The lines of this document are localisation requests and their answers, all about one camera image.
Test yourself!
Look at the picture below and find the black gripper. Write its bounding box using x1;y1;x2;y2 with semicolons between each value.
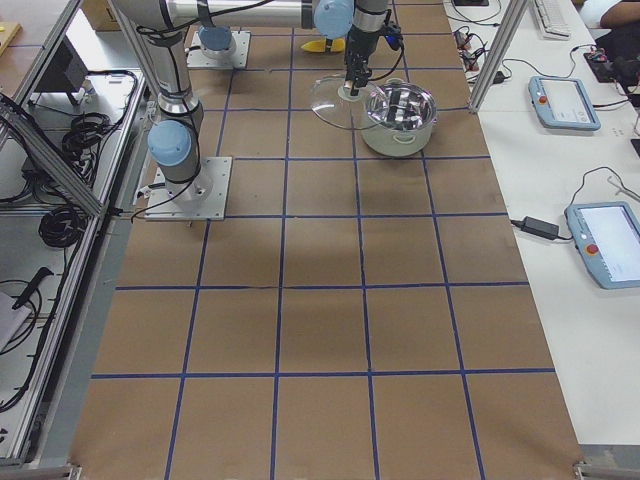
344;27;379;97

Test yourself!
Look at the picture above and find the yellow corn cob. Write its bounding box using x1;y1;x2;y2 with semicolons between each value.
301;38;346;53

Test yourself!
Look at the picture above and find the glass pot lid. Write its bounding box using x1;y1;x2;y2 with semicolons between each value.
310;75;389;130

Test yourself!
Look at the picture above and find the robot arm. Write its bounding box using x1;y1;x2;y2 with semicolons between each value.
113;1;402;209
188;26;236;58

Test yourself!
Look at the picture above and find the pale green cooking pot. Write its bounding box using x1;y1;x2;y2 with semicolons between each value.
361;78;438;157

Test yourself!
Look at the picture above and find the white keyboard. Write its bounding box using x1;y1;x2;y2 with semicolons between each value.
530;0;571;41

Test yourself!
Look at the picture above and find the far blue teach pendant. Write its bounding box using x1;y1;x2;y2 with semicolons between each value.
528;76;601;131

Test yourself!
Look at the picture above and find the blue teach pendant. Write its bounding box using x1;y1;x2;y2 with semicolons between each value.
528;76;601;131
565;201;639;290

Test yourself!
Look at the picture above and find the black power adapter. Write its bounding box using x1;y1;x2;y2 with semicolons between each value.
521;216;559;240

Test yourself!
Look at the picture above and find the cardboard box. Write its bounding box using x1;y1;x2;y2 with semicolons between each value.
81;0;120;32

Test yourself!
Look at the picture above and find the black monitor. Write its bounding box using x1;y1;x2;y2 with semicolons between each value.
35;36;88;106

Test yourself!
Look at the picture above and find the near blue teach pendant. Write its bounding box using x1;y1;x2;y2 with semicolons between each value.
565;201;639;290

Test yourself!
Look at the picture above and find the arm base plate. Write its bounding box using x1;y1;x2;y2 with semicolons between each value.
142;157;232;221
187;27;251;70

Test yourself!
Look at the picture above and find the aluminium frame post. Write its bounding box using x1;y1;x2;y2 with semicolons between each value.
468;0;528;114

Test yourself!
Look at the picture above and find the aluminium side frame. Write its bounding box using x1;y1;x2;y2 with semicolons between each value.
1;1;159;478

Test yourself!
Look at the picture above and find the coiled black cable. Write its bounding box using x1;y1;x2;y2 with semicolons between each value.
38;204;87;250

